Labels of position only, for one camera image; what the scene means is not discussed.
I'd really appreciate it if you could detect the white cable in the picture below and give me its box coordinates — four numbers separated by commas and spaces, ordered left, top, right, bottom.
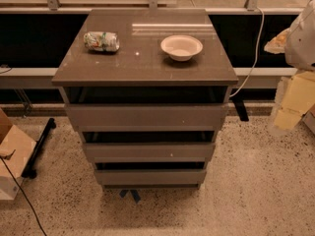
228, 7, 266, 98

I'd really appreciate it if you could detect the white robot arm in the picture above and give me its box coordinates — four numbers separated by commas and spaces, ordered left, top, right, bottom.
264, 0, 315, 130

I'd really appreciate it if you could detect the grey bottom drawer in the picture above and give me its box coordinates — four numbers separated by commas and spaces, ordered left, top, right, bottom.
94, 170, 206, 186

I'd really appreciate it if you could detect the cardboard box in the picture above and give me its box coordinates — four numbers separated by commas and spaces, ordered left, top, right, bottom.
0, 109, 36, 201

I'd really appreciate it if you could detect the grey drawer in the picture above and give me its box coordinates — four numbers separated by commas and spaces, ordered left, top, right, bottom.
94, 170, 206, 186
65, 104, 227, 132
83, 143, 215, 162

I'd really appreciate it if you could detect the black cable on floor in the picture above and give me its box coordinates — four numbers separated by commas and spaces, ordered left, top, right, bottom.
0, 155, 49, 236

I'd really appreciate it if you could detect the grey top drawer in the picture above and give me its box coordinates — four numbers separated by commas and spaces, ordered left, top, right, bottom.
65, 104, 227, 132

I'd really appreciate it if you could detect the black stand leg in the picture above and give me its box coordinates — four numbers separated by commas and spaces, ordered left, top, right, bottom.
22, 118, 56, 179

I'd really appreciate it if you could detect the grey drawer cabinet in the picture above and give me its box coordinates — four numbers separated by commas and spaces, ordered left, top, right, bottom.
52, 9, 237, 189

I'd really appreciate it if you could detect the crushed drink can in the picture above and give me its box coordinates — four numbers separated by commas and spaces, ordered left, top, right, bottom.
84, 31, 120, 52

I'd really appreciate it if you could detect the white paper bowl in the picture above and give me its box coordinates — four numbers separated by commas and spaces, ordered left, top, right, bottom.
160, 35, 203, 62

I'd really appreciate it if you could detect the grey middle drawer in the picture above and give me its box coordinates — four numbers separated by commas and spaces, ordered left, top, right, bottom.
83, 143, 215, 162

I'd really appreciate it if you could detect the black bracket foot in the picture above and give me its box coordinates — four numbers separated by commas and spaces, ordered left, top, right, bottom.
231, 95, 249, 122

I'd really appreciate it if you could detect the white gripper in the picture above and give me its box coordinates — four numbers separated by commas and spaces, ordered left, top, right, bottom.
264, 29, 315, 130

